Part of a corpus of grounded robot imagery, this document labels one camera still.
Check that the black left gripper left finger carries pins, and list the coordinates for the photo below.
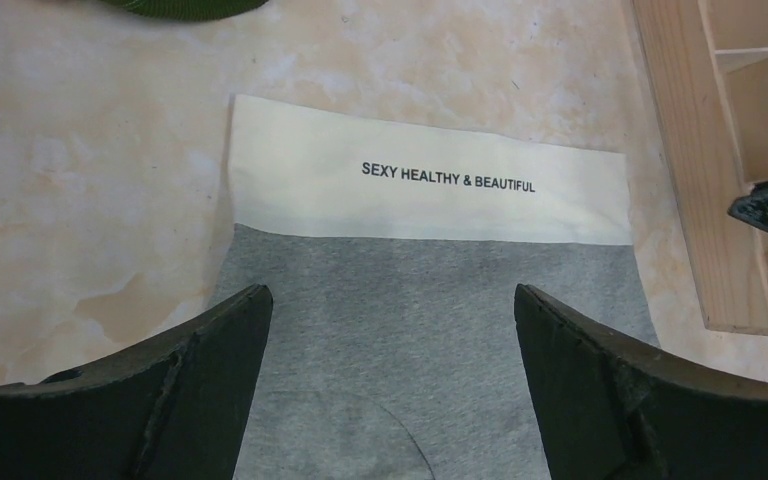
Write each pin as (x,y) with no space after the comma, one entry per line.
(174,406)

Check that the grey underwear white waistband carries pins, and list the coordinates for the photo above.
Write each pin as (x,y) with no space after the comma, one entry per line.
(393,252)

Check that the wooden compartment tray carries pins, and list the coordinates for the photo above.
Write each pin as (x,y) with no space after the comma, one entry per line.
(708,66)

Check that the dark green underwear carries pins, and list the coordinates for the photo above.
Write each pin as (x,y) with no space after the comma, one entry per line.
(187,10)

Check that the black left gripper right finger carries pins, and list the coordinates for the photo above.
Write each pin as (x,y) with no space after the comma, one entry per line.
(610,406)

